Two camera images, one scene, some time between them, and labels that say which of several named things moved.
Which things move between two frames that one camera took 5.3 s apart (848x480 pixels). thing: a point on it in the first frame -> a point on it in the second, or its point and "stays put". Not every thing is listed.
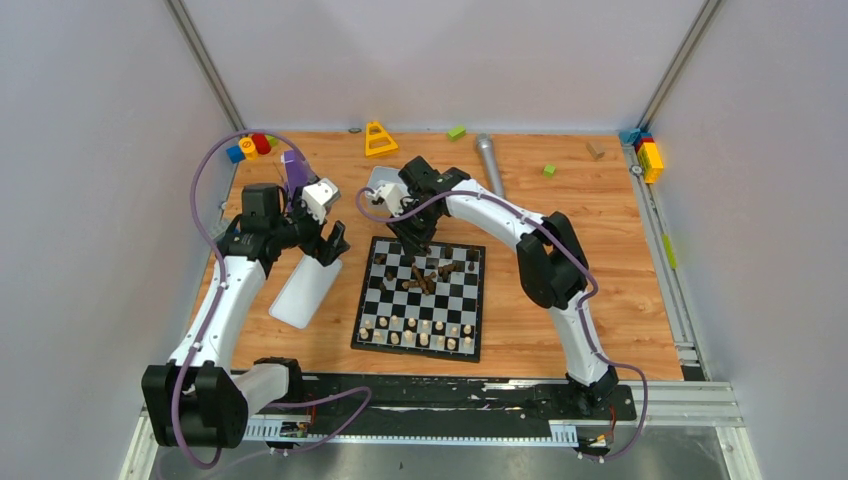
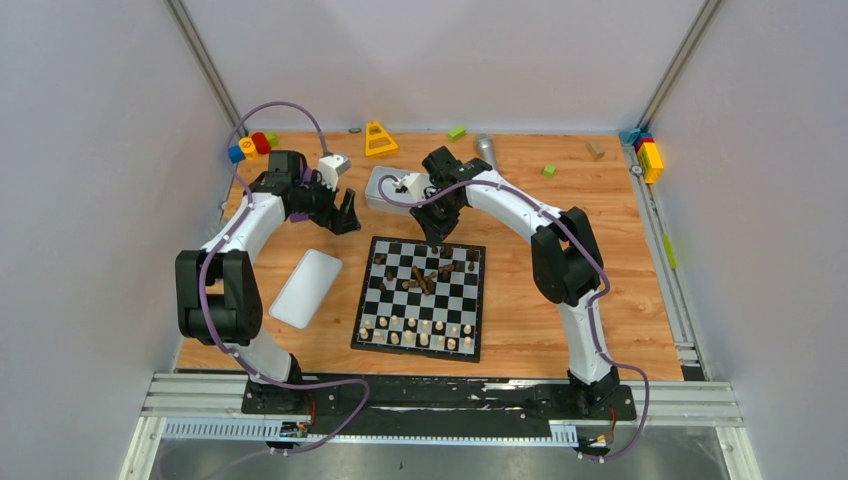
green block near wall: x=456 y=134 stays put
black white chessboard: x=430 y=305 stays put
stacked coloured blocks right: x=649 y=157 stays put
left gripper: x=318 y=237 -> x=329 y=206
